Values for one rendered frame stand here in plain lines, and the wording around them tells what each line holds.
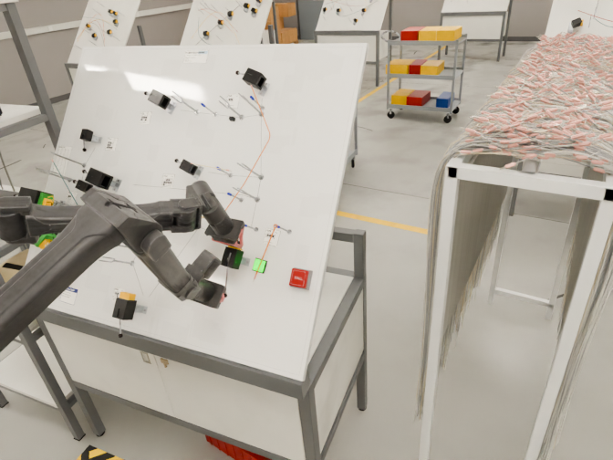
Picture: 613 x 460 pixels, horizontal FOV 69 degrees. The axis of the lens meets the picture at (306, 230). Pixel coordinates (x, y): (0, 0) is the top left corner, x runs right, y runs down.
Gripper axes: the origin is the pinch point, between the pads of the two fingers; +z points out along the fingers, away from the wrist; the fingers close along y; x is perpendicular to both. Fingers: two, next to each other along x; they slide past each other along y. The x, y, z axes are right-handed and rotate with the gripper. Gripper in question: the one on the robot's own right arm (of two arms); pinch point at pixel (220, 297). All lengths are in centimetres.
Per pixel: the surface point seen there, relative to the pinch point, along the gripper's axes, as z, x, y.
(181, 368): 23.2, 25.7, 17.4
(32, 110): -8, -43, 103
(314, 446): 37, 34, -31
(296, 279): 1.0, -11.8, -20.1
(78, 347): 29, 35, 68
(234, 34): 248, -293, 251
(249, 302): 6.2, -1.8, -6.3
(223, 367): 10.6, 18.8, -3.4
